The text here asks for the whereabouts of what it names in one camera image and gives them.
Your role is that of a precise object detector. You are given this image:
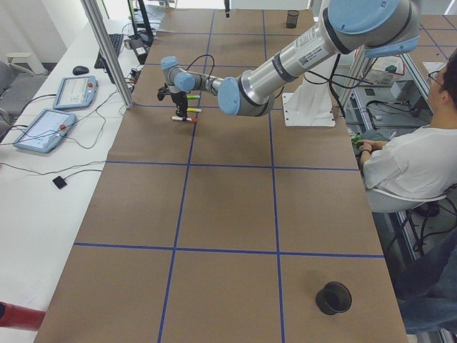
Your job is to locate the small black sensor box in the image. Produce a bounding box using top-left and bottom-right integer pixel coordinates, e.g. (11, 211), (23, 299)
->
(52, 176), (67, 189)

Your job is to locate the black mesh pen cup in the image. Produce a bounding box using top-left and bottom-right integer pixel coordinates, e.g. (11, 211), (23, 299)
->
(286, 10), (300, 29)

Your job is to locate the black keyboard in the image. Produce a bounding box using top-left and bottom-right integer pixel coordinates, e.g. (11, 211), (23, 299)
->
(94, 34), (124, 71)

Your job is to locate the red fire extinguisher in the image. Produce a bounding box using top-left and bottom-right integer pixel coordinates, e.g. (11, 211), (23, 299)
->
(1, 302), (46, 332)

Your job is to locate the near teach pendant tablet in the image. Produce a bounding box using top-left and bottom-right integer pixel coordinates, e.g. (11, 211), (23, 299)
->
(13, 109), (76, 154)

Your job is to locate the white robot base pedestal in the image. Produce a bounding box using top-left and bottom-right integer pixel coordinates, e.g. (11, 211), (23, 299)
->
(281, 0), (358, 129)

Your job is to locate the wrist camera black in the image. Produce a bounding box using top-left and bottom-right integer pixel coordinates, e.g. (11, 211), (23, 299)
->
(156, 84), (171, 101)

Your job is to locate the brown paper table mat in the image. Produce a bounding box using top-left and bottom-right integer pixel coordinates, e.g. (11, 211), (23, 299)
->
(34, 8), (457, 343)

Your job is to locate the black computer mouse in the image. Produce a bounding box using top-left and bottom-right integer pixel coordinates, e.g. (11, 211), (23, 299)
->
(72, 65), (89, 76)

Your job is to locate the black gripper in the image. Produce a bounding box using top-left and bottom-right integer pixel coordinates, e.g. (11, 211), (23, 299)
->
(171, 91), (188, 118)

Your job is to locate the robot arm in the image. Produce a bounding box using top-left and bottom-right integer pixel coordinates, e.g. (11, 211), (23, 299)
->
(157, 0), (422, 116)

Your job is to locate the aluminium frame post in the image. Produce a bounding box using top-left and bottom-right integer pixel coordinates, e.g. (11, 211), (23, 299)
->
(81, 0), (133, 109)

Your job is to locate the teach pendant tablet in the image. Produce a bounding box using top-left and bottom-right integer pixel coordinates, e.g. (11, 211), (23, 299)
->
(53, 75), (98, 110)
(13, 109), (76, 154)

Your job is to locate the yellow highlighter pen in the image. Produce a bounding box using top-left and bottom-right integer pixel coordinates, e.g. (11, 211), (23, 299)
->
(186, 108), (202, 113)

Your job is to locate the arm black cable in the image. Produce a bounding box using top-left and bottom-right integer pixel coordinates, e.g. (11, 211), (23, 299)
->
(176, 54), (216, 78)

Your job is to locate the seated person white shirt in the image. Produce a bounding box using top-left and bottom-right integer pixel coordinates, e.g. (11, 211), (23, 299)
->
(358, 54), (456, 342)

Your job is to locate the far teach pendant tablet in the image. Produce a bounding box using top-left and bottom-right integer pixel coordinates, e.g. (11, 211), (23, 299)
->
(53, 75), (98, 110)

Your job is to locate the red capped white marker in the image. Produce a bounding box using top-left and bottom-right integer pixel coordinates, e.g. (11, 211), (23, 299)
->
(171, 116), (198, 123)

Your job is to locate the black solid cup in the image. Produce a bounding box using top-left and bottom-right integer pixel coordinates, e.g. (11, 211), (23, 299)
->
(315, 282), (352, 315)

